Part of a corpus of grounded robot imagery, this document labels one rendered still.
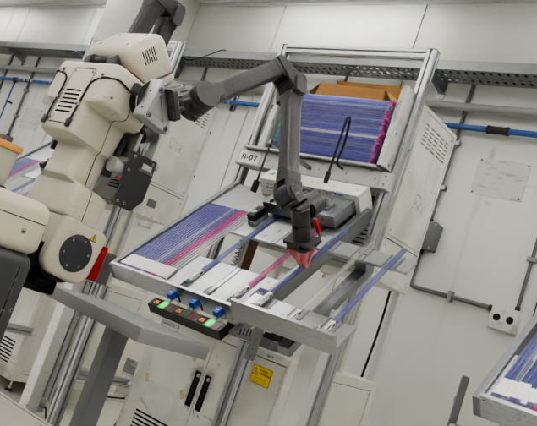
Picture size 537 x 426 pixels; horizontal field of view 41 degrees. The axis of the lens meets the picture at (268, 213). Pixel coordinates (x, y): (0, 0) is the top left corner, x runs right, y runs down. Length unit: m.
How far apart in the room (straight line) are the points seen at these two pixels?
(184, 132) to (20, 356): 1.40
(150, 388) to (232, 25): 3.64
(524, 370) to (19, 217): 1.27
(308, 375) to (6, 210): 0.98
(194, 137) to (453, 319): 1.73
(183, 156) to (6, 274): 2.30
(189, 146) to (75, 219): 2.01
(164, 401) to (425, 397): 1.70
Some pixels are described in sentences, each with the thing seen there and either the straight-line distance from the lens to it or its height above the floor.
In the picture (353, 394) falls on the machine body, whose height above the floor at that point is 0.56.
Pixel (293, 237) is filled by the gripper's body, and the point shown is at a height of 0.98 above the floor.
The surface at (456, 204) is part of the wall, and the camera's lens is 4.21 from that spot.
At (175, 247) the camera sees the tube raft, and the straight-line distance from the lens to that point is 2.69.
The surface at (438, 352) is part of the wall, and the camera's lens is 4.05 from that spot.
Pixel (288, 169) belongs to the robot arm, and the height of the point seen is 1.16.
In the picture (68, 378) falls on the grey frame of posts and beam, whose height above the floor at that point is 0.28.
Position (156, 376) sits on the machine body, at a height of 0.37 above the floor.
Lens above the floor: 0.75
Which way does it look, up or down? 7 degrees up
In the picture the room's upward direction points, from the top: 19 degrees clockwise
